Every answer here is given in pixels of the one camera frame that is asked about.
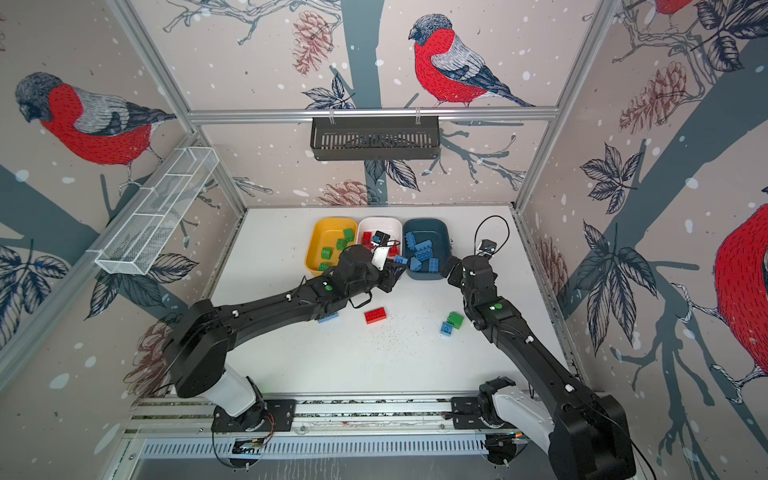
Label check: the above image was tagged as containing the white plastic bin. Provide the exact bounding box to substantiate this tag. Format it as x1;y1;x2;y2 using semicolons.
356;216;403;254

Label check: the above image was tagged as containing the yellow plastic bin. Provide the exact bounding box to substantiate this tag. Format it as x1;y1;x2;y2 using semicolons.
305;217;358;276

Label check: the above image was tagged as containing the dark teal plastic bin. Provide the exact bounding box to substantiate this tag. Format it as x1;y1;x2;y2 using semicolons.
402;218;452;281

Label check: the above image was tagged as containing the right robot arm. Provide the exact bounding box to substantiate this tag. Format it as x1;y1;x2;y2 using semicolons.
441;251;637;479

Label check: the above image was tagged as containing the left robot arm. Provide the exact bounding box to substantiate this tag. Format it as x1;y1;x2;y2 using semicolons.
163;231;406;430

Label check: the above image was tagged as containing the black hanging wire basket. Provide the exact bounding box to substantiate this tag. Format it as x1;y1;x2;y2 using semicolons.
310;116;441;161

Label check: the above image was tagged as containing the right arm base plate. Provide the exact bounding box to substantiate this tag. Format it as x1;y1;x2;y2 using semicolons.
444;397;514;430

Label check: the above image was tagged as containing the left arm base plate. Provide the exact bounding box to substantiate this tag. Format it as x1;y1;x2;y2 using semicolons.
211;399;297;433

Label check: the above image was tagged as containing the white mesh wall shelf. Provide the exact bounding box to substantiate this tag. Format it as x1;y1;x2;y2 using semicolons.
95;146;219;275

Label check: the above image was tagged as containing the aluminium front rail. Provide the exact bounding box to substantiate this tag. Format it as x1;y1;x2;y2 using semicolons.
122;391;625;436

